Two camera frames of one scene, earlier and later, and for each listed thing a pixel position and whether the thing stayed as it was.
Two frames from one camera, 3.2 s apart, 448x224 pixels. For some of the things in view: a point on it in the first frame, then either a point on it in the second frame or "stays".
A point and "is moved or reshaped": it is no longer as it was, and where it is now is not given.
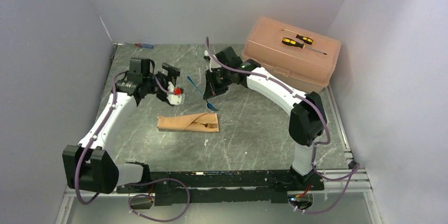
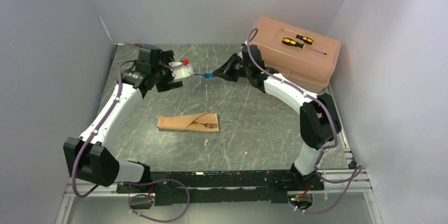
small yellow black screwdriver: (306, 39) stays
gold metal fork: (208, 125) stays
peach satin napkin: (190, 122) stays
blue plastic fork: (210, 105) is moved or reshaped
